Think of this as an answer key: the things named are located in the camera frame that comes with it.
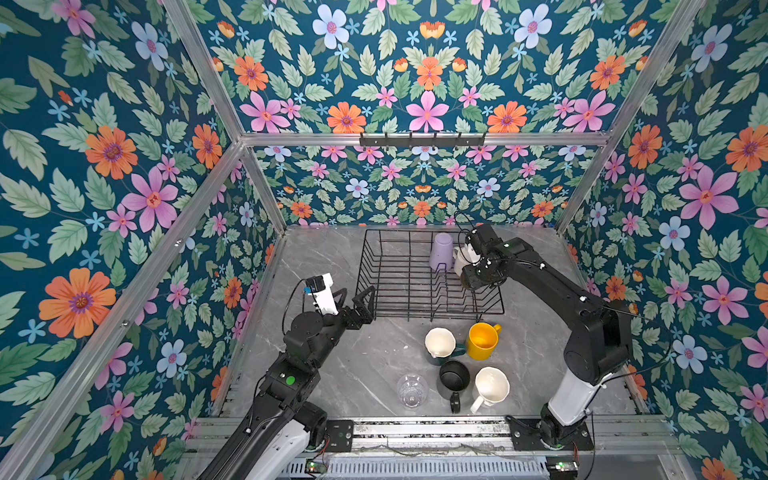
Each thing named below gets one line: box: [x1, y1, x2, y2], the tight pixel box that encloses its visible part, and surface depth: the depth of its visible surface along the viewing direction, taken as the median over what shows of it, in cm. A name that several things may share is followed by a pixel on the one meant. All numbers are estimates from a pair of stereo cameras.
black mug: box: [439, 360, 471, 414], surface depth 78 cm
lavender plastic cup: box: [429, 232, 454, 272], surface depth 100 cm
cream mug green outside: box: [424, 327, 466, 366], surface depth 82 cm
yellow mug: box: [467, 322, 502, 361], surface depth 85 cm
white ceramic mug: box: [470, 366, 511, 414], surface depth 75 cm
